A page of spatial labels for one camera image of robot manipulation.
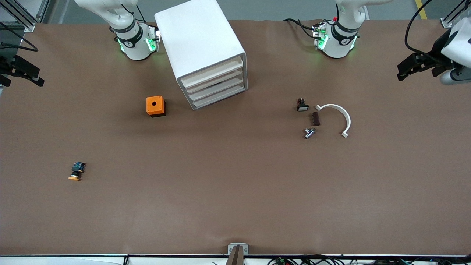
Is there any white plastic drawer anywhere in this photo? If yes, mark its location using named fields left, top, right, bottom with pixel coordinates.
left=191, top=85, right=247, bottom=110
left=180, top=56, right=244, bottom=89
left=188, top=77, right=245, bottom=102
left=185, top=68, right=244, bottom=95

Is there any yellow mushroom push button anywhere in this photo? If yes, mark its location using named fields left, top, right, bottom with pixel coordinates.
left=68, top=162, right=86, bottom=181

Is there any white drawer cabinet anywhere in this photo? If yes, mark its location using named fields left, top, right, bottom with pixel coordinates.
left=154, top=0, right=248, bottom=111

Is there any brown table mat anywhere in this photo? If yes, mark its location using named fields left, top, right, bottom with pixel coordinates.
left=0, top=18, right=471, bottom=256

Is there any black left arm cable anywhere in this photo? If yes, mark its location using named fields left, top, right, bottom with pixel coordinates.
left=404, top=0, right=442, bottom=56

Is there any white curved plastic bracket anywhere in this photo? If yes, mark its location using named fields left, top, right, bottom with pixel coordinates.
left=315, top=104, right=351, bottom=138

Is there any black base cable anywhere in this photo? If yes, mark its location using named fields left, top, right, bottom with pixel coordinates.
left=283, top=18, right=318, bottom=38

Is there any orange button enclosure box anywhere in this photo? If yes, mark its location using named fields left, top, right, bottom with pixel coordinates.
left=146, top=96, right=166, bottom=117

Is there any black cable bundle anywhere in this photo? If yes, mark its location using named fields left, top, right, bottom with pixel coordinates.
left=267, top=254, right=471, bottom=265

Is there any grey metal mount bracket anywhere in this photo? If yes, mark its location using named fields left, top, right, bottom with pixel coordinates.
left=228, top=243, right=249, bottom=255

